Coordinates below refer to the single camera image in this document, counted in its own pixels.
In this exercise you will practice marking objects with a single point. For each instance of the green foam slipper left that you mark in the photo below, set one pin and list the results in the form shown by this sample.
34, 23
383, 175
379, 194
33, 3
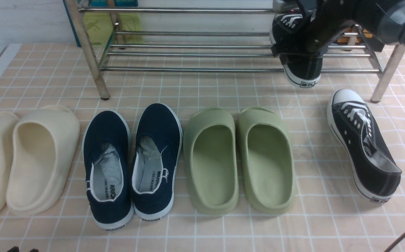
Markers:
209, 147

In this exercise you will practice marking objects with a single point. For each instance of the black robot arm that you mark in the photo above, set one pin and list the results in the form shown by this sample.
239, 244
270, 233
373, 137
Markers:
385, 19

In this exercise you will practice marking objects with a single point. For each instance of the silver metal shoe rack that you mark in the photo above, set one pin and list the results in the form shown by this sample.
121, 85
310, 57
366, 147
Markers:
201, 26

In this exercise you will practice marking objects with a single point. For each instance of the navy canvas slip-on right shoe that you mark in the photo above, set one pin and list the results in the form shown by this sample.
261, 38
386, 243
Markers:
157, 150

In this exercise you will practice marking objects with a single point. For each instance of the navy canvas slip-on left shoe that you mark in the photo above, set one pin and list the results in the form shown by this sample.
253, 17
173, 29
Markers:
105, 146

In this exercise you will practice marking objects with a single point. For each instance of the black image processing book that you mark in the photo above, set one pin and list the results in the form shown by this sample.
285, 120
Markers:
362, 37

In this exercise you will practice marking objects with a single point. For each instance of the yellow and teal book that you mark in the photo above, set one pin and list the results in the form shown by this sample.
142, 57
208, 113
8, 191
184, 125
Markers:
99, 25

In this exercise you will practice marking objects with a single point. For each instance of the green foam slipper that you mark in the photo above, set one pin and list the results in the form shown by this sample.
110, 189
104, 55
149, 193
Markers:
267, 160
209, 147

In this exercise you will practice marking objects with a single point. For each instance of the black canvas sneaker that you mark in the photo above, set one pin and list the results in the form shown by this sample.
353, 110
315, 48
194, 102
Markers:
375, 173
302, 69

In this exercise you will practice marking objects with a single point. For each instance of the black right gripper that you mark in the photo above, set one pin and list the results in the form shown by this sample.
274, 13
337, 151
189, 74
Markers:
306, 27

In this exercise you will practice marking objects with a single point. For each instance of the green foam slipper right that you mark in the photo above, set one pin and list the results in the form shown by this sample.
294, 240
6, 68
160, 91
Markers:
267, 160

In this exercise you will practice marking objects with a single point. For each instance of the navy canvas slip-on shoe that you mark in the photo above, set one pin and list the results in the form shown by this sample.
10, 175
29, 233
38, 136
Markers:
157, 150
105, 146

